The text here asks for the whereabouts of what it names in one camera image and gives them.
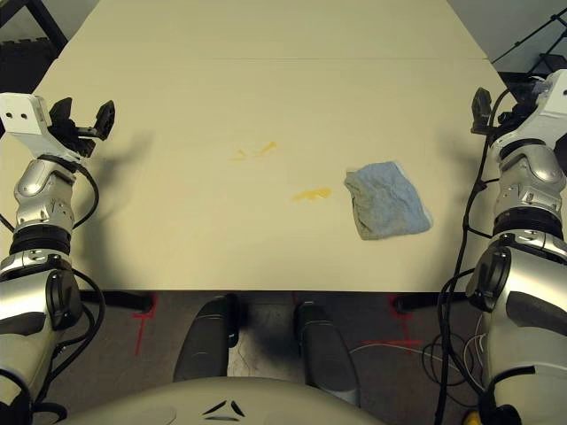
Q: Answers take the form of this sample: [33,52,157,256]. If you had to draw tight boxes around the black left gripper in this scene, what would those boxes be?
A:
[47,97,117,159]

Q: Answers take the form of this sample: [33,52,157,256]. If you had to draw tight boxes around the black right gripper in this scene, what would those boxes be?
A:
[470,75,540,134]

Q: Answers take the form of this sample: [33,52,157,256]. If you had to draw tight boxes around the blue terry cloth rag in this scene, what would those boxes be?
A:
[344,161,434,242]

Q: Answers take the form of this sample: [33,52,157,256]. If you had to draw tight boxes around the black tripod stand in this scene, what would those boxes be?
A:
[490,0,567,89]

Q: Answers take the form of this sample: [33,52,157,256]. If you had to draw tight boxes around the black foam floor mat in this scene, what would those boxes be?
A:
[0,38,68,97]

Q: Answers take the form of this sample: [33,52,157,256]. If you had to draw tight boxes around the yellow liquid spill, long streaks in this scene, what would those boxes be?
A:
[229,141,278,163]

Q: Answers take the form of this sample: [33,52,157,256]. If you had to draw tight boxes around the black table foot bar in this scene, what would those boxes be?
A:
[79,290,154,311]
[393,293,470,313]

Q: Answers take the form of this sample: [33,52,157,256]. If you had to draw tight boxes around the yellow liquid spill, small patch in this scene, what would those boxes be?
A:
[290,187,333,203]

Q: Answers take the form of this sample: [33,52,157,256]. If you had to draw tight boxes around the dark grey left robot foot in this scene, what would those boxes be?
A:
[172,293,240,384]

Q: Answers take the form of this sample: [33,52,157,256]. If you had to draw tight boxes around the dark grey robot foot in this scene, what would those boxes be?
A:
[172,293,240,384]
[292,299,361,407]

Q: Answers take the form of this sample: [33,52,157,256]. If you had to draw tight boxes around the beige robot torso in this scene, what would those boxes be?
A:
[66,375,377,425]

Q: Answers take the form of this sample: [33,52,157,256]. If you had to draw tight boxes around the dark grey right robot foot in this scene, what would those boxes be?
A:
[292,299,361,407]

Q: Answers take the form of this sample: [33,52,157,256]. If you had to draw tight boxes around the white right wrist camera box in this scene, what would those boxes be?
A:
[492,69,567,156]

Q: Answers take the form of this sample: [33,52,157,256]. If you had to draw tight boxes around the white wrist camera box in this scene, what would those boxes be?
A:
[492,69,567,156]
[0,92,85,165]

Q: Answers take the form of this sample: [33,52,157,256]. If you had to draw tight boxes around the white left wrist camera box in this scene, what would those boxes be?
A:
[0,92,85,165]

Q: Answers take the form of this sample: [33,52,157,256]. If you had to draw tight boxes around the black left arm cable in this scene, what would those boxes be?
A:
[66,162,100,231]

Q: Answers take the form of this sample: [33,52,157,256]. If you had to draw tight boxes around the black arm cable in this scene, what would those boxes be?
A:
[66,162,100,231]
[436,86,515,425]

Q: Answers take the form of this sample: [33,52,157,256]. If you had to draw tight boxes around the black metal frame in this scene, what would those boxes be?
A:
[0,0,71,43]

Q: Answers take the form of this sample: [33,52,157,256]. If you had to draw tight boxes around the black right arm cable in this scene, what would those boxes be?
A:
[436,86,515,425]

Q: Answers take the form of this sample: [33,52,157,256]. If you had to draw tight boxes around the white floor cable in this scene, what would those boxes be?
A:
[348,341,462,368]

